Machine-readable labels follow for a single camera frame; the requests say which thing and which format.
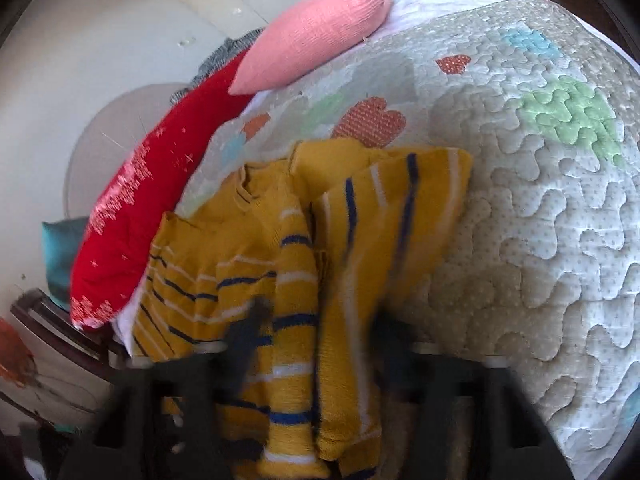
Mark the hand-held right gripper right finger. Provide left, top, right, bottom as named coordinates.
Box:
left=372, top=310, right=576, bottom=480

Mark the orange cloth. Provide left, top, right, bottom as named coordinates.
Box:
left=0, top=317, right=38, bottom=388

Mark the yellow striped knit sweater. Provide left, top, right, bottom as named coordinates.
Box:
left=131, top=137, right=473, bottom=480

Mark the red blanket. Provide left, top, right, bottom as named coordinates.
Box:
left=70, top=49, right=258, bottom=332

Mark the pink ribbed pillow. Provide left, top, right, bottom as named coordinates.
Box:
left=228, top=0, right=394, bottom=96

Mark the grey knit cloth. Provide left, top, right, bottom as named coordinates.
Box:
left=170, top=27, right=266, bottom=103

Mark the dark wooden chair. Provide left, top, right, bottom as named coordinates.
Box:
left=10, top=287, right=132, bottom=386

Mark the quilted heart-print bedspread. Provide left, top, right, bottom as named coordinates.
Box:
left=175, top=0, right=640, bottom=480

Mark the teal cushion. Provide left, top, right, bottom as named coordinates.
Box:
left=41, top=216, right=96, bottom=312

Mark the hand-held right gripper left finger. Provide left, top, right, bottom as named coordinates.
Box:
left=60, top=297, right=276, bottom=480

